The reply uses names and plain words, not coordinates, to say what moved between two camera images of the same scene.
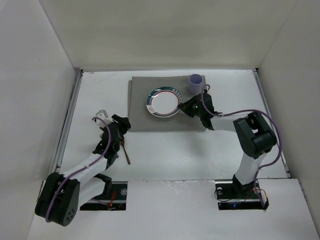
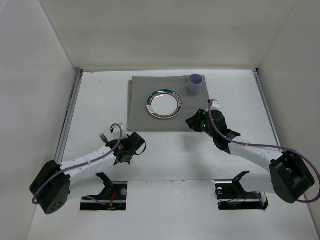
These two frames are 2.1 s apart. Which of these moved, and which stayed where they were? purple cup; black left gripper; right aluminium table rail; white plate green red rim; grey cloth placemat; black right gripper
Moved: black left gripper; black right gripper
Stayed: white plate green red rim; right aluminium table rail; grey cloth placemat; purple cup
